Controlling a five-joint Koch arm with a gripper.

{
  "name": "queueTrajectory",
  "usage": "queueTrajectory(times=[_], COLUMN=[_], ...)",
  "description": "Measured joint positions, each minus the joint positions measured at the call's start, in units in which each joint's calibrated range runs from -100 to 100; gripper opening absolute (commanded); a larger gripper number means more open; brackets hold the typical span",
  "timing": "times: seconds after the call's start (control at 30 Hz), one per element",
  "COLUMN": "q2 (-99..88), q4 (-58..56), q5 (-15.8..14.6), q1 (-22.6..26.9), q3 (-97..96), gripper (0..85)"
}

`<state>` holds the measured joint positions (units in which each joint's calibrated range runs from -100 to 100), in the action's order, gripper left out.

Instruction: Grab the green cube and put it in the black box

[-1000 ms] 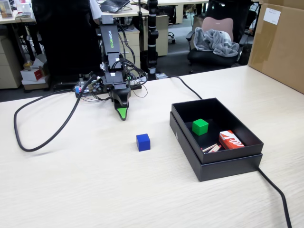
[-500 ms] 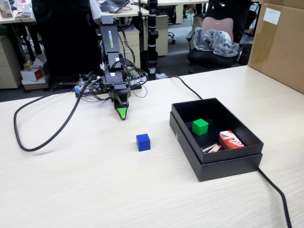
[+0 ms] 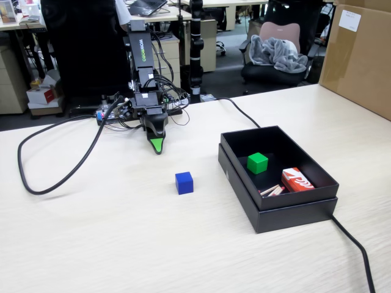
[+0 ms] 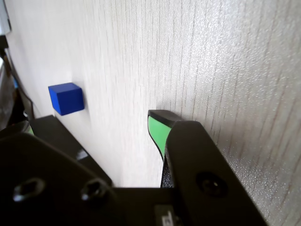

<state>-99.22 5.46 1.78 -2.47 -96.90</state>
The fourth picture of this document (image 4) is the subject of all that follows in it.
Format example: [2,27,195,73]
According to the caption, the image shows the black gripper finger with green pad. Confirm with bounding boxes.
[0,120,118,226]
[147,109,270,226]

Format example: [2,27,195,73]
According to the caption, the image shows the black flat block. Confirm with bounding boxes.
[28,114,113,187]

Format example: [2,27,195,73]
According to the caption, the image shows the blue wooden cube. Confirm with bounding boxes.
[48,82,85,116]

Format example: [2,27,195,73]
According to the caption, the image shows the black cable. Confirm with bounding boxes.
[3,48,35,119]

